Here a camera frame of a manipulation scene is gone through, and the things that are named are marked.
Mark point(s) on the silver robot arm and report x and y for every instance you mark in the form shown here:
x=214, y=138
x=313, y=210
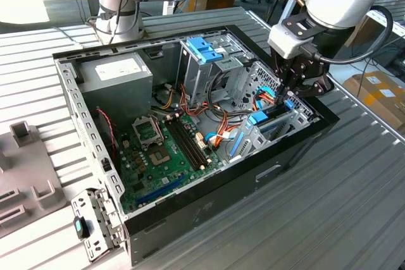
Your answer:
x=341, y=1

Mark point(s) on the black tripod stand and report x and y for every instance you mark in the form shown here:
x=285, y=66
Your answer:
x=274, y=6

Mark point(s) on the green motherboard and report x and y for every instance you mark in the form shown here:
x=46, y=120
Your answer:
x=148, y=181

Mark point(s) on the CPU socket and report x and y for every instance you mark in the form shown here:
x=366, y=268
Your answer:
x=158, y=157

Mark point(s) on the blue plastic drive latch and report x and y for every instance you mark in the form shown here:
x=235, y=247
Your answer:
x=202, y=50

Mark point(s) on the labelled cardboard box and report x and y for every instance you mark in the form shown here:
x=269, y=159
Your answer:
x=373, y=99

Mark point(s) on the blue expansion slot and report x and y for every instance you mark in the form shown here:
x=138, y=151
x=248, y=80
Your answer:
x=161, y=189

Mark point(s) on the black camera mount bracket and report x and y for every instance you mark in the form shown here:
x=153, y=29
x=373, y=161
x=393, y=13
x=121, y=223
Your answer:
x=318, y=28

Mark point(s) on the black latch blue mark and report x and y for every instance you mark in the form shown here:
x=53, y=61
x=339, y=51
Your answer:
x=83, y=227

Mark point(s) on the hard disk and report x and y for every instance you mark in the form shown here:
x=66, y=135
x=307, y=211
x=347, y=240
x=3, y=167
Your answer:
x=257, y=118

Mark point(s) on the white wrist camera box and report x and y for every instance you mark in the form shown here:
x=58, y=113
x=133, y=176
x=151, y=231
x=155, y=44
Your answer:
x=284, y=40

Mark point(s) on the black RAM slot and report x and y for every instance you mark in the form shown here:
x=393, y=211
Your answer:
x=190, y=142
x=193, y=141
x=182, y=145
x=186, y=143

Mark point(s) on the grey power supply unit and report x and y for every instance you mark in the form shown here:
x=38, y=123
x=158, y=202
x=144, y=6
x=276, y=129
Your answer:
x=120, y=93

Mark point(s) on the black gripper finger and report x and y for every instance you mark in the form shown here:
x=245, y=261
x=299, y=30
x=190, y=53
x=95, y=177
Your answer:
x=316, y=88
x=284, y=74

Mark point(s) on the perforated metal disk bay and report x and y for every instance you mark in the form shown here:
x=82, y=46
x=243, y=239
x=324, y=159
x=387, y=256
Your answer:
x=253, y=145

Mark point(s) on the metal slat shelf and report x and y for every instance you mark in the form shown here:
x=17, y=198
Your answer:
x=399, y=25

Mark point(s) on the hinged metal slot bracket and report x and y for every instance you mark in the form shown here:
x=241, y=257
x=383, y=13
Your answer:
x=90, y=200

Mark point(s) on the small black case clip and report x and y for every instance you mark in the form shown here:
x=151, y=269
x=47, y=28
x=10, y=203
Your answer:
x=107, y=164

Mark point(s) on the metal optical drive cage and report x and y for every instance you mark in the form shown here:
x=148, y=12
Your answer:
x=196, y=77

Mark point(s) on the green RAM stick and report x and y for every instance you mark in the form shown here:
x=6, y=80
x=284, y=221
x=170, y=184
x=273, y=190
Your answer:
x=8, y=194

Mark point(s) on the black open PC case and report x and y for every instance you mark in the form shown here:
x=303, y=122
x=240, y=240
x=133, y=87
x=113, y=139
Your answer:
x=221, y=194

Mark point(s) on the grey parts rack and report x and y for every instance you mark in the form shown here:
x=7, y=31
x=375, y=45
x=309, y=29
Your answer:
x=28, y=169

